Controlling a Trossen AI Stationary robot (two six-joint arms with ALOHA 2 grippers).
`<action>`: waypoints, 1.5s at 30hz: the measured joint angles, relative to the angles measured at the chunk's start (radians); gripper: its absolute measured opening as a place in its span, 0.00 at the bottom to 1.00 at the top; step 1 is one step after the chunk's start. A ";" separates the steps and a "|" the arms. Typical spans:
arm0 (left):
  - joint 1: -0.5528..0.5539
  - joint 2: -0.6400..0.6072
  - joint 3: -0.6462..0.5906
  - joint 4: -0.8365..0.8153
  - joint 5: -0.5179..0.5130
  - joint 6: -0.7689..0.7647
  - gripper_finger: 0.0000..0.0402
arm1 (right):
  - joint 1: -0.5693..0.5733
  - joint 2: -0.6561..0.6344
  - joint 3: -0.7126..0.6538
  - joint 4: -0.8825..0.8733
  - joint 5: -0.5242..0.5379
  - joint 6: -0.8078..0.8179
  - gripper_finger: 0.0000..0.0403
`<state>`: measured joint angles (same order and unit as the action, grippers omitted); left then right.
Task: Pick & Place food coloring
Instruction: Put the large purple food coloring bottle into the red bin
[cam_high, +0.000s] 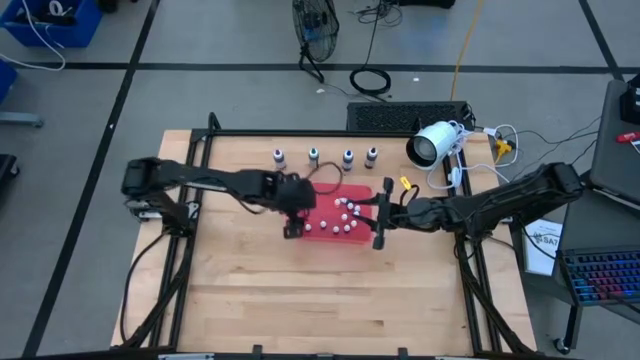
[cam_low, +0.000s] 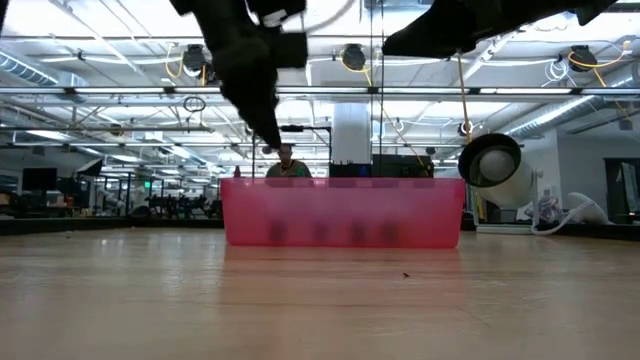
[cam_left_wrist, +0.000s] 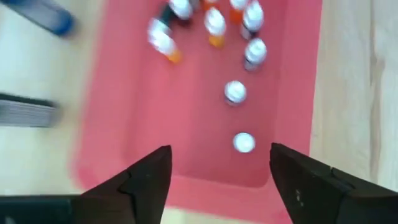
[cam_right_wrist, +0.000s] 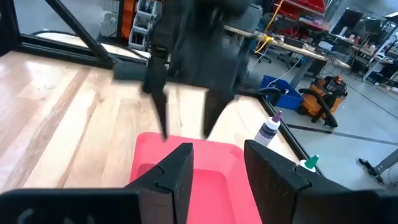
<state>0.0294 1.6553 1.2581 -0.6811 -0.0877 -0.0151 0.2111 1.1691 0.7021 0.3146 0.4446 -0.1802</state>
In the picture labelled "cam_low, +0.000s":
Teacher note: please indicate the person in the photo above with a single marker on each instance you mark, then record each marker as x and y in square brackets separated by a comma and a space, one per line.
[287, 167]

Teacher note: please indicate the red plastic tray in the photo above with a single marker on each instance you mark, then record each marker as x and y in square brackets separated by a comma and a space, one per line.
[345, 210]

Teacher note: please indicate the black desk monitor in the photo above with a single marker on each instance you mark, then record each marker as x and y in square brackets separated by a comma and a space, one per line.
[39, 179]

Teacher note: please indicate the silver ventilation duct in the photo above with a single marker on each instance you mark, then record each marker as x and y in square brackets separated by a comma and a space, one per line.
[565, 115]
[30, 72]

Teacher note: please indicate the white spot lamp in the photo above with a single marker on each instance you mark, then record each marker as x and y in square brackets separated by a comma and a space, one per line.
[500, 165]

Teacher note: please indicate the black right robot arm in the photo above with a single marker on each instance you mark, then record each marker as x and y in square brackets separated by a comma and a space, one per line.
[540, 12]

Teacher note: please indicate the black aluminium table frame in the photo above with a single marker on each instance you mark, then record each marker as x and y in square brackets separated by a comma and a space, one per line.
[100, 226]

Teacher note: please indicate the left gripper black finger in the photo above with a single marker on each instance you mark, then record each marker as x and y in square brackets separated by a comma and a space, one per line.
[252, 90]

